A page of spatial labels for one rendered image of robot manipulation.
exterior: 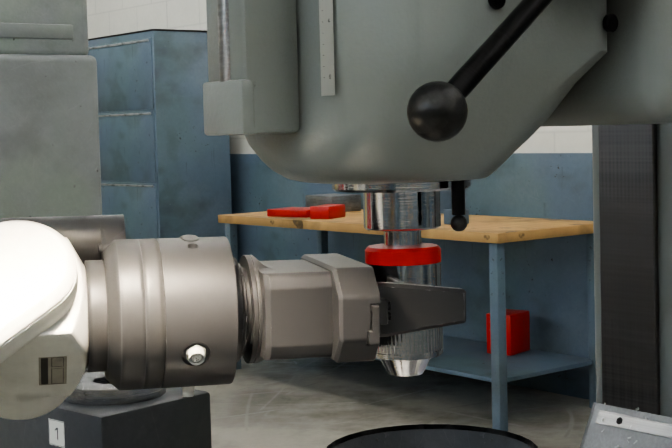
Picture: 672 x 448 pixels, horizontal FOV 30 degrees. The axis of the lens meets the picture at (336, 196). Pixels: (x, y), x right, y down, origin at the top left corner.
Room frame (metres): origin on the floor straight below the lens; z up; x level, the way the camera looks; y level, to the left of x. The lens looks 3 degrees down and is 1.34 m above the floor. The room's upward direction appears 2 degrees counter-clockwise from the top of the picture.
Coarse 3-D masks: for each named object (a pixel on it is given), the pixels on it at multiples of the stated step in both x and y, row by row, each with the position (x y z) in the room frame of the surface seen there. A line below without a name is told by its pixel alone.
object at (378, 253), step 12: (372, 252) 0.76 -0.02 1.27; (384, 252) 0.75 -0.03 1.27; (396, 252) 0.75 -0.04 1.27; (408, 252) 0.75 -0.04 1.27; (420, 252) 0.75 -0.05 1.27; (432, 252) 0.76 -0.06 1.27; (372, 264) 0.76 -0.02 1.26; (384, 264) 0.75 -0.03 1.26; (396, 264) 0.75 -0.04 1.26; (408, 264) 0.75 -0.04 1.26; (420, 264) 0.75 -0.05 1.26
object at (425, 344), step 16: (384, 272) 0.75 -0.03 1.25; (400, 272) 0.75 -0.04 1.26; (416, 272) 0.75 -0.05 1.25; (432, 272) 0.75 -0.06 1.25; (400, 336) 0.75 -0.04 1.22; (416, 336) 0.75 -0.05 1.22; (432, 336) 0.75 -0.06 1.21; (384, 352) 0.75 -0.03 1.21; (400, 352) 0.75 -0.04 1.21; (416, 352) 0.75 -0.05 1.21; (432, 352) 0.75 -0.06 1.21
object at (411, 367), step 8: (384, 360) 0.76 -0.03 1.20; (392, 360) 0.76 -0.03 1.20; (408, 360) 0.75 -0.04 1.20; (416, 360) 0.76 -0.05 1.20; (424, 360) 0.76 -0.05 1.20; (392, 368) 0.76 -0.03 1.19; (400, 368) 0.76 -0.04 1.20; (408, 368) 0.76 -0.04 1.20; (416, 368) 0.76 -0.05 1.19; (424, 368) 0.77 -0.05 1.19
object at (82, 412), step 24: (96, 384) 1.06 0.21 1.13; (72, 408) 1.03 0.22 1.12; (96, 408) 1.03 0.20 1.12; (120, 408) 1.03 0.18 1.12; (144, 408) 1.03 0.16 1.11; (168, 408) 1.05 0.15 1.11; (192, 408) 1.07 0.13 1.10; (0, 432) 1.10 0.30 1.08; (24, 432) 1.07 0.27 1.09; (48, 432) 1.05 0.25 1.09; (72, 432) 1.02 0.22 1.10; (96, 432) 1.00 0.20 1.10; (120, 432) 1.01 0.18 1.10; (144, 432) 1.03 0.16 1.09; (168, 432) 1.05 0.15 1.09; (192, 432) 1.07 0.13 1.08
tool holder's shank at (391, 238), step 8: (384, 232) 0.77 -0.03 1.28; (392, 232) 0.76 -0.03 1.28; (400, 232) 0.76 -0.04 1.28; (408, 232) 0.76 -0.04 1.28; (416, 232) 0.76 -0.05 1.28; (384, 240) 0.77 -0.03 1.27; (392, 240) 0.76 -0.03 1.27; (400, 240) 0.76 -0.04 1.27; (408, 240) 0.76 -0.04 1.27; (416, 240) 0.76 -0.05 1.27
